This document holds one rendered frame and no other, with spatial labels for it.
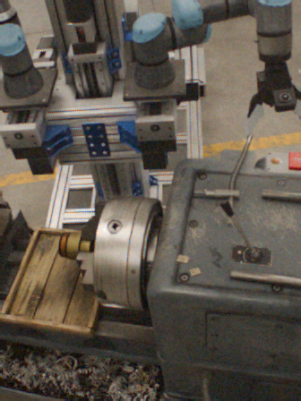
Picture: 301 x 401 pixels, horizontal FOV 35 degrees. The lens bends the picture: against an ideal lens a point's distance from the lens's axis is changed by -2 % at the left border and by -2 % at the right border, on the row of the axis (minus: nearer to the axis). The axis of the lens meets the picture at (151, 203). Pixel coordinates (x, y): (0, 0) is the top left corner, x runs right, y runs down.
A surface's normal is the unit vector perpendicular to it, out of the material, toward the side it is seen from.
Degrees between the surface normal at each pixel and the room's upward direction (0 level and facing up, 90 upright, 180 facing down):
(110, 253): 37
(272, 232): 0
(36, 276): 0
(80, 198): 0
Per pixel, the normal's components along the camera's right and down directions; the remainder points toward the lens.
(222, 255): -0.10, -0.65
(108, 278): -0.22, 0.36
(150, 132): -0.04, 0.76
